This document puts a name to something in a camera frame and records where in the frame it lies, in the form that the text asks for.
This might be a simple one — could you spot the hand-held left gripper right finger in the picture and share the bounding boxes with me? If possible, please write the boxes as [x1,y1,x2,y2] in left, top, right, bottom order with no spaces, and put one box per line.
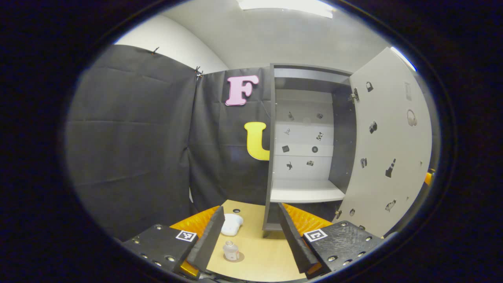
[277,203,387,279]

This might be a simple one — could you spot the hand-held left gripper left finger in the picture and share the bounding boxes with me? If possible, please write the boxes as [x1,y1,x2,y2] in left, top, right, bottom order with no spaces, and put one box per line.
[123,205,226,280]

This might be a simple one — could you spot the small clear bottle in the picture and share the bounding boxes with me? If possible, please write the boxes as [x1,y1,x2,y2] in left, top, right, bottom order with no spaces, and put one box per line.
[222,241,240,261]

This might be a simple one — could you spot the white cabinet shelf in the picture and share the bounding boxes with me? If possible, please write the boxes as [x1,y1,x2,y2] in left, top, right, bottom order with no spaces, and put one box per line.
[270,179,345,203]

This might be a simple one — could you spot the white plastic case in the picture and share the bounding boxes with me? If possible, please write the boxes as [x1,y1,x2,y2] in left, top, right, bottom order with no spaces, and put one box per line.
[220,213,244,237]

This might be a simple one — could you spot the black backdrop cloth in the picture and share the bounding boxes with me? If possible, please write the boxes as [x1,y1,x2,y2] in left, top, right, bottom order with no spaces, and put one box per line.
[65,44,440,240]

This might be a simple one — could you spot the long ceiling light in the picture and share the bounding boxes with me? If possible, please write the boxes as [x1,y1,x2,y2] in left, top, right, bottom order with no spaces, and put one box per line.
[236,0,334,19]

